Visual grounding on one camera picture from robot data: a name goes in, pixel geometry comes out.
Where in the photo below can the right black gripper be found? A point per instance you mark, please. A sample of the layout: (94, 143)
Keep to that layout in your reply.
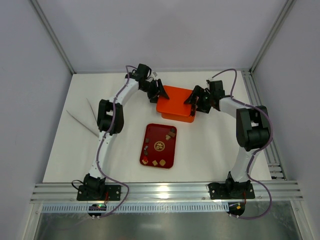
(203, 99)

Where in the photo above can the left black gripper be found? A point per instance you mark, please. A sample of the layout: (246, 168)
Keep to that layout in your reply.
(153, 89)

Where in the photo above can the orange box lid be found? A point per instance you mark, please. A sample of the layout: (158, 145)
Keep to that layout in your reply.
(175, 105)

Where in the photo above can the orange chocolate box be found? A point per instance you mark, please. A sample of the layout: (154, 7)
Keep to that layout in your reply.
(177, 117)

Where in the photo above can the metal tongs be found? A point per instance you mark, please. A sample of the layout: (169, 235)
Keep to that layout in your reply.
(85, 117)

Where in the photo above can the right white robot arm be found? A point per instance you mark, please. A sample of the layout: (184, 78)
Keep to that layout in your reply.
(253, 132)

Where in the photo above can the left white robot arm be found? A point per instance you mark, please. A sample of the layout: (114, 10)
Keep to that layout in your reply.
(110, 122)

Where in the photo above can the brown rectangular chocolate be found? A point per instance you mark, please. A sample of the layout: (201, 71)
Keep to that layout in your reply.
(172, 134)

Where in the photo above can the red wrapped chocolate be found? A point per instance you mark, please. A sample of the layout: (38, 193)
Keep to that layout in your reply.
(145, 159)

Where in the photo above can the red lacquer tray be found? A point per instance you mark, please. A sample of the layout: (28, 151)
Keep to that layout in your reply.
(158, 147)

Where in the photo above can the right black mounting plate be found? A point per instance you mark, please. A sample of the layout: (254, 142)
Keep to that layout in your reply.
(223, 191)

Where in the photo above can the black mounting plate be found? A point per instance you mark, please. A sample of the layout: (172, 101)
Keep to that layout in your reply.
(112, 192)
(223, 191)

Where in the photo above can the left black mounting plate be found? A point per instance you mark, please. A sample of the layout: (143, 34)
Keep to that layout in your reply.
(112, 192)

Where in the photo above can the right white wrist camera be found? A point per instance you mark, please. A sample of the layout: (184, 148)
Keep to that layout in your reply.
(210, 80)

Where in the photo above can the slotted cable duct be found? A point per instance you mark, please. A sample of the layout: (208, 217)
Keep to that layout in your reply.
(136, 207)

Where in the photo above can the aluminium rail frame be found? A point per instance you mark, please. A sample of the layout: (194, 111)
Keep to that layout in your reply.
(279, 190)

